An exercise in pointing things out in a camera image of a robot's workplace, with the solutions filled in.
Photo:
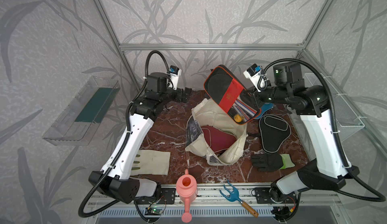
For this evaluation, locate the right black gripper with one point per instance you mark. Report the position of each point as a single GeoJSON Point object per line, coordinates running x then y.
{"type": "Point", "coordinates": [254, 93]}

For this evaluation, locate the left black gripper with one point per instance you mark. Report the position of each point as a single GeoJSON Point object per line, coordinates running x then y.
{"type": "Point", "coordinates": [186, 94]}

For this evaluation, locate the blue paddle case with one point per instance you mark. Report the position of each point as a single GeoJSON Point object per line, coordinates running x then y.
{"type": "Point", "coordinates": [265, 108]}

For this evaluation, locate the beige canvas bag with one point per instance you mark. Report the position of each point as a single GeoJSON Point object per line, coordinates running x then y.
{"type": "Point", "coordinates": [208, 113]}

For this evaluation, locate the black and red paddle case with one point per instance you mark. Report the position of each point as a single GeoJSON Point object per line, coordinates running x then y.
{"type": "Point", "coordinates": [223, 87]}

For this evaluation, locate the maroon paddle case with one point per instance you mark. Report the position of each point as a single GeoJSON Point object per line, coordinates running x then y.
{"type": "Point", "coordinates": [218, 141]}

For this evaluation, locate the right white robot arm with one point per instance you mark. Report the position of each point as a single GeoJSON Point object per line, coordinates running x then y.
{"type": "Point", "coordinates": [330, 169]}

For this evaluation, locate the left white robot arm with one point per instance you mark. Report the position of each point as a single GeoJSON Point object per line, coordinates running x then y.
{"type": "Point", "coordinates": [114, 179]}

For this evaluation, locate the black and green glove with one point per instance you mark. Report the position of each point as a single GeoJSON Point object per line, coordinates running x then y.
{"type": "Point", "coordinates": [271, 162]}

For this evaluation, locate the beige work glove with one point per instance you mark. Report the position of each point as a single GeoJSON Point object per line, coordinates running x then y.
{"type": "Point", "coordinates": [151, 162]}

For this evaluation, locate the pink watering can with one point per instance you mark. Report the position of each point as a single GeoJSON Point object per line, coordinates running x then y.
{"type": "Point", "coordinates": [187, 190]}

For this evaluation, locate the blue hand rake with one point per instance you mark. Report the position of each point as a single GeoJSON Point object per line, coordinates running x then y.
{"type": "Point", "coordinates": [233, 196]}

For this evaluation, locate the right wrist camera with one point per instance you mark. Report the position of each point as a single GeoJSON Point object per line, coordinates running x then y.
{"type": "Point", "coordinates": [286, 76]}

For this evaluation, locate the white wire mesh basket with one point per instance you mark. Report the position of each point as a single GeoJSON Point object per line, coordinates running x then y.
{"type": "Point", "coordinates": [348, 122]}

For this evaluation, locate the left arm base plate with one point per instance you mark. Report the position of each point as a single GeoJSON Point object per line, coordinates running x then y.
{"type": "Point", "coordinates": [161, 196]}

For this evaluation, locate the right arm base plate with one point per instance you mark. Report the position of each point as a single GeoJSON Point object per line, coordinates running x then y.
{"type": "Point", "coordinates": [267, 195]}

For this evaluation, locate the clear plastic wall shelf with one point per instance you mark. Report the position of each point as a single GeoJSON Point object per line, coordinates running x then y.
{"type": "Point", "coordinates": [80, 120]}

